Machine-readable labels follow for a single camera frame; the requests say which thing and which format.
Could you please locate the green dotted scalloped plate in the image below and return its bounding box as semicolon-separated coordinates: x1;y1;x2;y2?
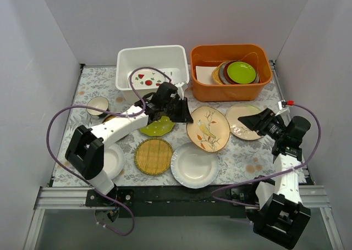
139;116;175;137

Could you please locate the white watermelon pattern plate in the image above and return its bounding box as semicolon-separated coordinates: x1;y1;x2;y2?
131;69;168;89

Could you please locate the beige bird pattern plate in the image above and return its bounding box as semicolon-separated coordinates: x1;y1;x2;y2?
186;106;231;153

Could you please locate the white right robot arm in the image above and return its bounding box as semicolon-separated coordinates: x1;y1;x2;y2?
238;108;311;249

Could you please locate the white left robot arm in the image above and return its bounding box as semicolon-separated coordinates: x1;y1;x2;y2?
65;82;193;206

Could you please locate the white plastic bin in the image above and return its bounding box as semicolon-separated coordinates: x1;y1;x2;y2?
115;45;190;104

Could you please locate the white paper in orange bin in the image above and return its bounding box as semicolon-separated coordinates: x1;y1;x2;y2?
195;66;217;85

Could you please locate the green plate in orange bin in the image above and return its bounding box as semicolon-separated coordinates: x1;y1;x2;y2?
227;62;256;84

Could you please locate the stack of plates in bin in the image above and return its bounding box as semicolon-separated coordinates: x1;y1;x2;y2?
212;61;260;85

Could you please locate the orange plastic bin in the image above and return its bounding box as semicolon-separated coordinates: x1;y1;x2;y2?
190;44;273;102

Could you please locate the beige green floral plate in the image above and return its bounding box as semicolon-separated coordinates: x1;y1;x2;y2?
225;103;261;141

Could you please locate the floral patterned table mat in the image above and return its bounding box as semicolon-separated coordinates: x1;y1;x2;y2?
52;66;274;187

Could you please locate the woven bamboo round plate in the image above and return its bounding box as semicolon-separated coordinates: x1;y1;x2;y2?
134;138;174;175

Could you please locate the white deep plate centre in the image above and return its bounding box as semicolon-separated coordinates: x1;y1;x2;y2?
170;142;219;189

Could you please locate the white deep plate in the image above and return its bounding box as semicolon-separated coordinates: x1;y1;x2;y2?
170;142;219;189
103;143;125;180

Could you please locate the small yellow black dish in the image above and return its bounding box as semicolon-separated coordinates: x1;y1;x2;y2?
102;115;115;123

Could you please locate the small white dark bowl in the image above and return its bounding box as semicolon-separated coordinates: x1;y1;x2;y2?
87;96;109;119

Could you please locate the white deep plate left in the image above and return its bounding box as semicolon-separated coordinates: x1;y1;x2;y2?
103;143;125;180

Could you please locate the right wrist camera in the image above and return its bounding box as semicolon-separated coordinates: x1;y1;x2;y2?
285;116;311;147

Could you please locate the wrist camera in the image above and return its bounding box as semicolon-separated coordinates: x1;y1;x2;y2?
155;82;178;103
285;116;311;147

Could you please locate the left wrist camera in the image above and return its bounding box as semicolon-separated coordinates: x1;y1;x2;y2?
155;82;178;103

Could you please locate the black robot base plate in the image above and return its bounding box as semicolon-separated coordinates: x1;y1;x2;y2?
85;185;258;218

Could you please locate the aluminium frame rail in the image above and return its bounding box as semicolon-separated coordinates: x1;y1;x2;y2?
35;186;96;209

